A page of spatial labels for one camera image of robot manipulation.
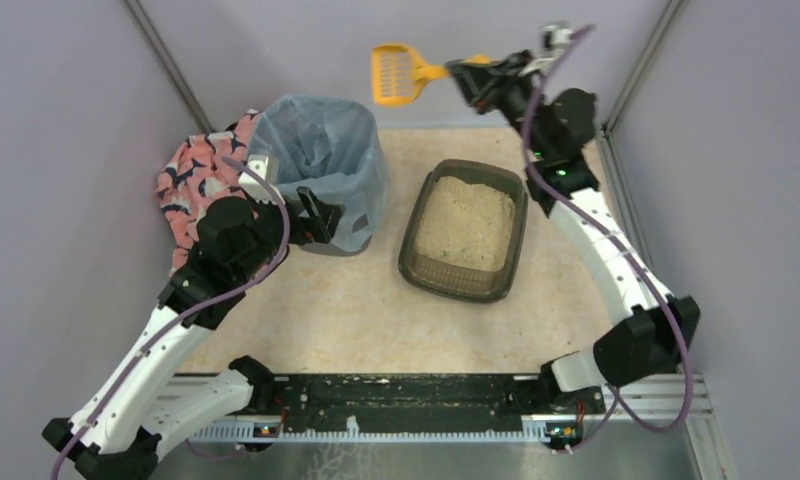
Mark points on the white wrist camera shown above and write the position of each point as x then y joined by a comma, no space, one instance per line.
555,40
259,179

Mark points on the yellow plastic litter scoop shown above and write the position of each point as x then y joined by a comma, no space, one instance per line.
399,74

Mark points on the pink patterned cloth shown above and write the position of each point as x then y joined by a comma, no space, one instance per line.
196,176

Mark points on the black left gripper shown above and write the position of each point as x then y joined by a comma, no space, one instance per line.
305,221

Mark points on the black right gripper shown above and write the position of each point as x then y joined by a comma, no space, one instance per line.
482,82

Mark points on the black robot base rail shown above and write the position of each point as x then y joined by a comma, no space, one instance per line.
410,408

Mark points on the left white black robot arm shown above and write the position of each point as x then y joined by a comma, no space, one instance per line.
121,433

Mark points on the blue plastic trash bag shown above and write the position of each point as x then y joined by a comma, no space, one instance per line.
331,146

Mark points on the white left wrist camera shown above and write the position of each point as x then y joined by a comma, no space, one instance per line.
259,179

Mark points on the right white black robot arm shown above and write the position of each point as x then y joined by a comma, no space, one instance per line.
651,327

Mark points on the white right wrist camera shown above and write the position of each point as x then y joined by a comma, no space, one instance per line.
555,40

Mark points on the grey plastic litter box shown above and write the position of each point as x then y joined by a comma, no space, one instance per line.
433,273

